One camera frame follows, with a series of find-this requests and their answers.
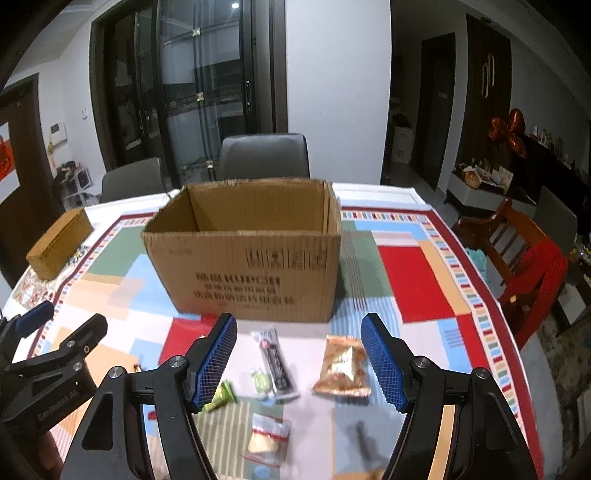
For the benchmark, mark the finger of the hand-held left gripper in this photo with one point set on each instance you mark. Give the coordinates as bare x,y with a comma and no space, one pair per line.
81,339
37,314

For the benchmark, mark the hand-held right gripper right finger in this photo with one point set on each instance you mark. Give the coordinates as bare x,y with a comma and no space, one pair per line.
383,364

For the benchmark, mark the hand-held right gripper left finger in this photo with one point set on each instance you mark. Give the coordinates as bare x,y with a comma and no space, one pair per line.
214,364

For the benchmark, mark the green yellow candy wrapper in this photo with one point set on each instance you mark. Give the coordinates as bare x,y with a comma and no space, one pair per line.
224,397

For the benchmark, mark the gold biscuit packet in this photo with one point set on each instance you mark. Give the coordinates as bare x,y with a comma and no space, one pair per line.
341,367

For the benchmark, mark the large cardboard box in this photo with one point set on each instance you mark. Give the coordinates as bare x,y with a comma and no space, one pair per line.
240,277

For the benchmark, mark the pale green candy clear wrapper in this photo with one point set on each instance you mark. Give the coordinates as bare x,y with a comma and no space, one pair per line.
260,383

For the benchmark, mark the black snack sachet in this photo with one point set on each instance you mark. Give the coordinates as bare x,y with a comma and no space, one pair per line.
274,360

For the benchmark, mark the colourful patchwork tablecloth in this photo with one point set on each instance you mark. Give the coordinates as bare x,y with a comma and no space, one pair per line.
411,281

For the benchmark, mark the clear packet red label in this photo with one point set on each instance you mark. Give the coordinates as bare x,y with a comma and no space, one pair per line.
265,438

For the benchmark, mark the dark wooden door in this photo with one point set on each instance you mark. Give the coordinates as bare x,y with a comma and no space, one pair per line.
23,184

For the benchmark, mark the white shelf with clutter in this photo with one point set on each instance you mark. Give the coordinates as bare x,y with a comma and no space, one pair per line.
74,182

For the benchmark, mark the red door poster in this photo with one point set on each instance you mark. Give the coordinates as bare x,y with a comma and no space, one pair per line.
8,161

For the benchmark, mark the grey upholstered chair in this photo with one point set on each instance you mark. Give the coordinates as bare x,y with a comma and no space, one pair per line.
558,221
131,180
263,157

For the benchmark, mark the wooden chair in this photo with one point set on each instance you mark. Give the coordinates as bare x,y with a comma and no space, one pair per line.
501,240

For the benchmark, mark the red cloth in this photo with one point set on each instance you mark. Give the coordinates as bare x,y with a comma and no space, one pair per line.
542,286

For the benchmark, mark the white low sideboard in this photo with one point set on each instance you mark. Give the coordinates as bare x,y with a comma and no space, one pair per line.
485,194

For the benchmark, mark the white box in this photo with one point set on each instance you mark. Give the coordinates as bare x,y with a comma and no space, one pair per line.
401,145

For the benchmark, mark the dark sideboard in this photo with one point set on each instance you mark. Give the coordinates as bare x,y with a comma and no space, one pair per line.
554,170

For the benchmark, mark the orange red foil balloons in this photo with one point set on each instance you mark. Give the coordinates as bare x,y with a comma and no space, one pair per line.
508,131

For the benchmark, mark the glass sliding door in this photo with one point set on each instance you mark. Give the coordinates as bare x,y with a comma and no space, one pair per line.
194,83

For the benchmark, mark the dark tall cabinet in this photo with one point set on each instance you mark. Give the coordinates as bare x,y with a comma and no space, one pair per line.
487,69

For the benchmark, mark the white wall intercom panel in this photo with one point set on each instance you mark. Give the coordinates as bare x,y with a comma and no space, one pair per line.
58,132

